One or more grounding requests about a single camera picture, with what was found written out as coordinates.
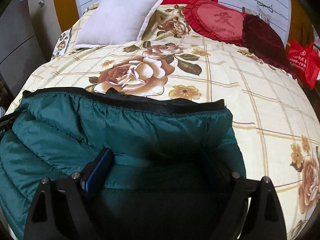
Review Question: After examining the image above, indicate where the dark green puffer jacket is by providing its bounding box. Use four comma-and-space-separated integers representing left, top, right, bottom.
1, 87, 246, 239

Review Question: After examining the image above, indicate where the cream floral bed quilt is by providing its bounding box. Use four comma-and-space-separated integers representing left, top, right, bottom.
1, 2, 319, 239

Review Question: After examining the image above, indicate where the floral pillow under quilt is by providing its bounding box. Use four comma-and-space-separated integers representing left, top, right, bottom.
51, 28, 72, 60

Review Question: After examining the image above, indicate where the red shopping bag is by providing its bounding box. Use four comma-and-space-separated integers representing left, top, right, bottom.
287, 40, 319, 89

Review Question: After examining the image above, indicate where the dark red velvet cushion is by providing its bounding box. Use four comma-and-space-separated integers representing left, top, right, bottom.
242, 14, 296, 79

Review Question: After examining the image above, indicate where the grey wardrobe cabinet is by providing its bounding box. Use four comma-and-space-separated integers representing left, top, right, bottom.
1, 0, 61, 96

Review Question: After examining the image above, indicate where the red heart-shaped cushion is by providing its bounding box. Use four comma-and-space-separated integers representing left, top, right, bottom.
184, 0, 245, 46

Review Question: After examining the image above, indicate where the white square pillow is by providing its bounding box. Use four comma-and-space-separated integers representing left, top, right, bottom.
74, 0, 163, 48

